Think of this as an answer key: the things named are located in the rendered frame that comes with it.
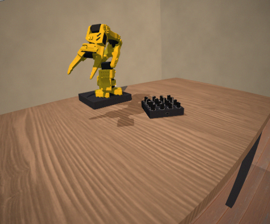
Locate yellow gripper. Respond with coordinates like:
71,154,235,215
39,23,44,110
67,43,104,79

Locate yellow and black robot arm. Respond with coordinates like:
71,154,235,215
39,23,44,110
85,24,122,98

